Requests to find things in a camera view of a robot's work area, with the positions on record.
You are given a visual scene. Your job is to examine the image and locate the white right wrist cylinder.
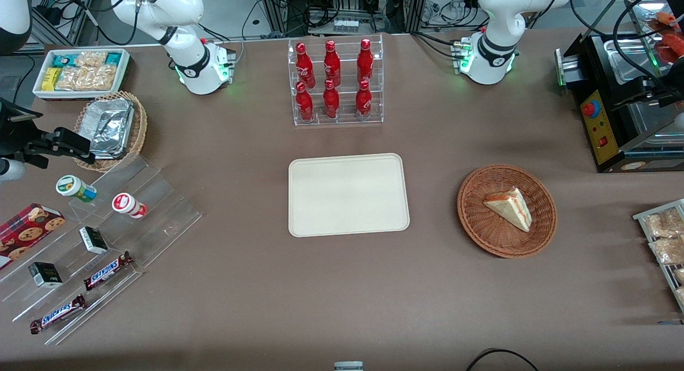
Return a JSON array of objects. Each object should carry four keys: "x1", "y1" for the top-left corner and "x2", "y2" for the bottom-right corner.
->
[{"x1": 0, "y1": 159, "x2": 26, "y2": 182}]

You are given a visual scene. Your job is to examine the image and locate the black floor cable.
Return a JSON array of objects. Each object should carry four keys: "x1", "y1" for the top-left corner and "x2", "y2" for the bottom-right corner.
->
[{"x1": 464, "y1": 348, "x2": 541, "y2": 371}]

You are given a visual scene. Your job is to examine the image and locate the white snack bin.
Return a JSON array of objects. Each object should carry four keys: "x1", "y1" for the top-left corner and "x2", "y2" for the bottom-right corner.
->
[{"x1": 33, "y1": 48, "x2": 131, "y2": 101}]

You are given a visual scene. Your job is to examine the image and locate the red sausages in case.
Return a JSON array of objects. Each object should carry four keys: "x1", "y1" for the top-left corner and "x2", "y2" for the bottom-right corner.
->
[{"x1": 655, "y1": 11, "x2": 684, "y2": 64}]

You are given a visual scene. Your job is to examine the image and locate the clear acrylic step display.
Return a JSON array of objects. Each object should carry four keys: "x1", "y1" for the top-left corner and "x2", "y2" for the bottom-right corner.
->
[{"x1": 0, "y1": 154, "x2": 203, "y2": 346}]

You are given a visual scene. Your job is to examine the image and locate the black looping arm cable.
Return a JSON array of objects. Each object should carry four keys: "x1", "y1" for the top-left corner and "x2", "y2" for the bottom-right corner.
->
[{"x1": 569, "y1": 0, "x2": 684, "y2": 89}]

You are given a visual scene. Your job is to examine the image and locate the cream rectangular tray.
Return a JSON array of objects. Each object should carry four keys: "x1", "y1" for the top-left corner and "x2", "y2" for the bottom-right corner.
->
[{"x1": 288, "y1": 153, "x2": 411, "y2": 238}]

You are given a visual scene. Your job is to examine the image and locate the red cola bottle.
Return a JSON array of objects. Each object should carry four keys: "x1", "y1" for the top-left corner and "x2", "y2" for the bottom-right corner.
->
[
  {"x1": 355, "y1": 79, "x2": 373, "y2": 121},
  {"x1": 322, "y1": 79, "x2": 340, "y2": 120},
  {"x1": 356, "y1": 38, "x2": 374, "y2": 85},
  {"x1": 323, "y1": 40, "x2": 342, "y2": 88},
  {"x1": 295, "y1": 42, "x2": 316, "y2": 89},
  {"x1": 295, "y1": 81, "x2": 315, "y2": 122}
]

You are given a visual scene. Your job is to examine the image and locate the round brown wicker basket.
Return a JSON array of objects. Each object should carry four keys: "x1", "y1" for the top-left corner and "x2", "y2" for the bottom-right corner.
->
[{"x1": 457, "y1": 164, "x2": 558, "y2": 259}]

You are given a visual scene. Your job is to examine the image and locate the yellow snack packet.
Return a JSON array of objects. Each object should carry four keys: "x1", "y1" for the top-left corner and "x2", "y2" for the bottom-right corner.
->
[{"x1": 41, "y1": 67, "x2": 63, "y2": 92}]

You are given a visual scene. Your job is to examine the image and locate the red lid white cup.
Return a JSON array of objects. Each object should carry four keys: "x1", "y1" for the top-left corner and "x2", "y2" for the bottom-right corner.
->
[{"x1": 111, "y1": 192, "x2": 148, "y2": 219}]

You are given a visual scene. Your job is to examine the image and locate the Snickers chocolate bar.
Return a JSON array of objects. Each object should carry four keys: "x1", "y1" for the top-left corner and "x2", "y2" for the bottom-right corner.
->
[
  {"x1": 29, "y1": 294, "x2": 87, "y2": 335},
  {"x1": 83, "y1": 251, "x2": 134, "y2": 291}
]

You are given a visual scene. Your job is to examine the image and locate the grey wire rack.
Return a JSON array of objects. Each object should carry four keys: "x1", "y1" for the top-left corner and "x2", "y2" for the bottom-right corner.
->
[{"x1": 633, "y1": 198, "x2": 684, "y2": 314}]

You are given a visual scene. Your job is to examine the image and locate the small black box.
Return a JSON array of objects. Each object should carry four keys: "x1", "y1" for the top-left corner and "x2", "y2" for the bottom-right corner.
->
[
  {"x1": 79, "y1": 226, "x2": 110, "y2": 255},
  {"x1": 27, "y1": 261, "x2": 64, "y2": 288}
]

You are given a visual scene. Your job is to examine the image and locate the black sealing machine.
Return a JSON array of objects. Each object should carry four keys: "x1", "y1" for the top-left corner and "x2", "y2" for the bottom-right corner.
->
[{"x1": 555, "y1": 0, "x2": 684, "y2": 173}]

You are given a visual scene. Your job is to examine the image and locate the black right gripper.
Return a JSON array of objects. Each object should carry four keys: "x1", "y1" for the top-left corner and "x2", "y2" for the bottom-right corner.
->
[{"x1": 0, "y1": 97, "x2": 97, "y2": 170}]

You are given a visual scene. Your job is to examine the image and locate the red plaid cookie box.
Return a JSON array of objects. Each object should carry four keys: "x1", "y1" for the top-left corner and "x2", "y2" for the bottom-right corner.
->
[{"x1": 0, "y1": 203, "x2": 66, "y2": 270}]

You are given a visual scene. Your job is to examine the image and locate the triangle sandwich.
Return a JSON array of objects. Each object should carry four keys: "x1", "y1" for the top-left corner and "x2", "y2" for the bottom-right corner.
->
[{"x1": 483, "y1": 187, "x2": 533, "y2": 233}]

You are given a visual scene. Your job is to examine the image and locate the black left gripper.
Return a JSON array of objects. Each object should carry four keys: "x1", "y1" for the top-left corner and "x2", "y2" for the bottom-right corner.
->
[{"x1": 612, "y1": 56, "x2": 684, "y2": 111}]

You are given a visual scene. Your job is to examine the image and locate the green lid white cup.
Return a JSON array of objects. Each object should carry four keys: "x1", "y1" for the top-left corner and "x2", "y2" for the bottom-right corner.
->
[{"x1": 56, "y1": 174, "x2": 98, "y2": 203}]

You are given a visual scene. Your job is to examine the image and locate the clear cracker bag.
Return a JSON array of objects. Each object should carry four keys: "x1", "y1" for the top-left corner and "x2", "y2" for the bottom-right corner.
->
[
  {"x1": 74, "y1": 51, "x2": 109, "y2": 69},
  {"x1": 85, "y1": 65, "x2": 118, "y2": 91},
  {"x1": 55, "y1": 67, "x2": 89, "y2": 91}
]

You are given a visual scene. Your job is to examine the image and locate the clear acrylic bottle rack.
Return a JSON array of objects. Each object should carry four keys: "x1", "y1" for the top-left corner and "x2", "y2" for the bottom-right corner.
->
[{"x1": 287, "y1": 34, "x2": 385, "y2": 127}]

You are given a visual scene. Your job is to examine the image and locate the oval wicker basket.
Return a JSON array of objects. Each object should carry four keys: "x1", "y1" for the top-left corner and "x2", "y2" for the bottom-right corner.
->
[{"x1": 74, "y1": 90, "x2": 149, "y2": 173}]

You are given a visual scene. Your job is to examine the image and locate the aluminium foil container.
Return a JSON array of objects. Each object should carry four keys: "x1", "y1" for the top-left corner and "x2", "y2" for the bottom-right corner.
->
[{"x1": 82, "y1": 98, "x2": 135, "y2": 159}]

